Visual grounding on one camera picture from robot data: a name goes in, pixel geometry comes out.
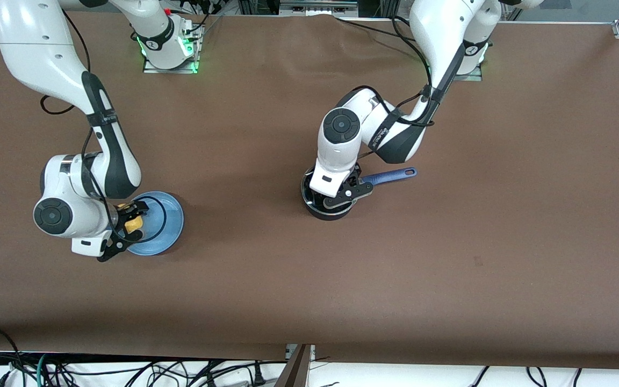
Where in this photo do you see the brown table cover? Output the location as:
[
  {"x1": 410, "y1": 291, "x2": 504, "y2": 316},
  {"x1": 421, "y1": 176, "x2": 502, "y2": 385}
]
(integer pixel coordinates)
[{"x1": 0, "y1": 12, "x2": 619, "y2": 371}]

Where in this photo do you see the metal support post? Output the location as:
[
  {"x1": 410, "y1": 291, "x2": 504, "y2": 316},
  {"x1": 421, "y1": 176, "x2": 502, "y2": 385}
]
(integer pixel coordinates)
[{"x1": 273, "y1": 344, "x2": 316, "y2": 387}]

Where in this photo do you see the glass lid with blue knob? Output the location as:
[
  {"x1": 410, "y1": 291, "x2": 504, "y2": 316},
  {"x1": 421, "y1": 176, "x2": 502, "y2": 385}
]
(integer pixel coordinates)
[{"x1": 301, "y1": 171, "x2": 357, "y2": 213}]

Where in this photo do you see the metal frame with ports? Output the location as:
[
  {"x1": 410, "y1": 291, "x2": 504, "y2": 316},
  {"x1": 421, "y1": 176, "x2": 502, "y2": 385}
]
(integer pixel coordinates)
[{"x1": 280, "y1": 0, "x2": 359, "y2": 17}]

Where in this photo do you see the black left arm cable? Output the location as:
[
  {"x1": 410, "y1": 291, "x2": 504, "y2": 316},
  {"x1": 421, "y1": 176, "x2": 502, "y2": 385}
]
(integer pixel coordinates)
[{"x1": 357, "y1": 15, "x2": 437, "y2": 162}]

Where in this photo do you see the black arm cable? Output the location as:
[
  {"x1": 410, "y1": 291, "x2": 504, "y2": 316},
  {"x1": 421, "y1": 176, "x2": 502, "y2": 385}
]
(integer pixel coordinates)
[
  {"x1": 357, "y1": 15, "x2": 437, "y2": 162},
  {"x1": 40, "y1": 10, "x2": 168, "y2": 245}
]

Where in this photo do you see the blue plate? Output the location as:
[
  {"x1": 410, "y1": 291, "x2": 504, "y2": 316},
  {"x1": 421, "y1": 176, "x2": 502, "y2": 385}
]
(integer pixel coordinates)
[{"x1": 126, "y1": 191, "x2": 185, "y2": 256}]

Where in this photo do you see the dark pot with blue handle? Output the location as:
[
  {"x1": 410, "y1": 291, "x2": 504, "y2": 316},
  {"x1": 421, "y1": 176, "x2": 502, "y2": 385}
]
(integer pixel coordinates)
[{"x1": 301, "y1": 167, "x2": 418, "y2": 221}]

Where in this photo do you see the yellow potato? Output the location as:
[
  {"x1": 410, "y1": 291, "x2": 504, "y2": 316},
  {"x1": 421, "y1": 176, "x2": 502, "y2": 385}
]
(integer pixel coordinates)
[{"x1": 118, "y1": 203, "x2": 145, "y2": 234}]

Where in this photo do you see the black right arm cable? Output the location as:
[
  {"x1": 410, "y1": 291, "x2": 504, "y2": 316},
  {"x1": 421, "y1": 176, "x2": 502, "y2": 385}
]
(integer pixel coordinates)
[{"x1": 40, "y1": 10, "x2": 168, "y2": 245}]

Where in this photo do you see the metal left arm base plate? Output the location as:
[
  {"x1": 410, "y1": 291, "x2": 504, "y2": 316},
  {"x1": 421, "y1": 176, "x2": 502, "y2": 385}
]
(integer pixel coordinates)
[{"x1": 452, "y1": 67, "x2": 484, "y2": 82}]

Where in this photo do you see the black cable across table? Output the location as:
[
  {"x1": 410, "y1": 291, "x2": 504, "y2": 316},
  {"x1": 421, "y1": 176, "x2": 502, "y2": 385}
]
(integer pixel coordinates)
[{"x1": 336, "y1": 17, "x2": 415, "y2": 39}]

